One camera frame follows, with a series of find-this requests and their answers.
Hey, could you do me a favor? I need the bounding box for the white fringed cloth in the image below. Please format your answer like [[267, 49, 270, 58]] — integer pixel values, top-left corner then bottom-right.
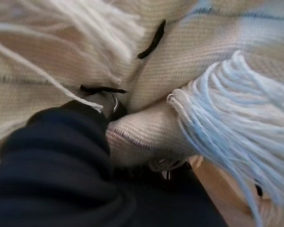
[[0, 0, 284, 227]]

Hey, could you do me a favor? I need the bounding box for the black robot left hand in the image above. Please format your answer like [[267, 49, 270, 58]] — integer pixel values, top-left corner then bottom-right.
[[0, 93, 228, 227]]

